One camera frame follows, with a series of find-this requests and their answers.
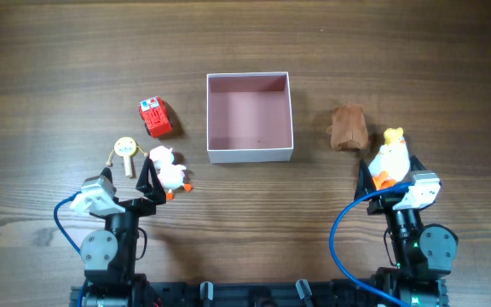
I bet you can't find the white duck plush pink hat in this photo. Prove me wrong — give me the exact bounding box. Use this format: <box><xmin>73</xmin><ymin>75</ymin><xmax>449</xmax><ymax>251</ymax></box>
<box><xmin>149</xmin><ymin>146</ymin><xmax>193</xmax><ymax>200</ymax></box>

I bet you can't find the white duck plush yellow hat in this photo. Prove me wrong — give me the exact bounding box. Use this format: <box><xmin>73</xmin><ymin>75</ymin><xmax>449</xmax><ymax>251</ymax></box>
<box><xmin>368</xmin><ymin>127</ymin><xmax>410</xmax><ymax>190</ymax></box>

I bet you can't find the yellow wooden rattle drum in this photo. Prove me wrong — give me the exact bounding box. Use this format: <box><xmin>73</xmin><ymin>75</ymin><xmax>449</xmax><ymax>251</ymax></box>
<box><xmin>106</xmin><ymin>136</ymin><xmax>148</xmax><ymax>178</ymax></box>

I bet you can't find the brown capybara plush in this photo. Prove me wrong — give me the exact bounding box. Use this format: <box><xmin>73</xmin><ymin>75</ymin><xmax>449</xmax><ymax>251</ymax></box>
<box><xmin>326</xmin><ymin>103</ymin><xmax>369</xmax><ymax>151</ymax></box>

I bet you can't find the red toy fire truck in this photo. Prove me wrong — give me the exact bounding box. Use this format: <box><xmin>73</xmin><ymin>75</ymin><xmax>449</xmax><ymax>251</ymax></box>
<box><xmin>138</xmin><ymin>96</ymin><xmax>173</xmax><ymax>138</ymax></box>

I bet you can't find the white cardboard box pink inside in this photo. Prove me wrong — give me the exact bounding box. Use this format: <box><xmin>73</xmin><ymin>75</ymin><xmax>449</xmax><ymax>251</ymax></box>
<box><xmin>206</xmin><ymin>72</ymin><xmax>294</xmax><ymax>164</ymax></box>

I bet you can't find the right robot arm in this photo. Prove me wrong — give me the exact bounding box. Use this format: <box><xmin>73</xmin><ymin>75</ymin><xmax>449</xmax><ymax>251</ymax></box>
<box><xmin>367</xmin><ymin>156</ymin><xmax>459</xmax><ymax>307</ymax></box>

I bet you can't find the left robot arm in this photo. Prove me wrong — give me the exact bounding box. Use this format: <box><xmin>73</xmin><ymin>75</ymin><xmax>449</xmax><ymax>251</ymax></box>
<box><xmin>72</xmin><ymin>159</ymin><xmax>166</xmax><ymax>307</ymax></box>

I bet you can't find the right blue cable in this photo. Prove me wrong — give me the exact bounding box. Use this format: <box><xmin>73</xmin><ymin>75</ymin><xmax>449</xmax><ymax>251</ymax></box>
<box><xmin>328</xmin><ymin>182</ymin><xmax>413</xmax><ymax>307</ymax></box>

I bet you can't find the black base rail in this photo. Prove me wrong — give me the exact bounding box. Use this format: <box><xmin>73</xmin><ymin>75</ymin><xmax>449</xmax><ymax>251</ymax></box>
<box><xmin>69</xmin><ymin>279</ymin><xmax>447</xmax><ymax>307</ymax></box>

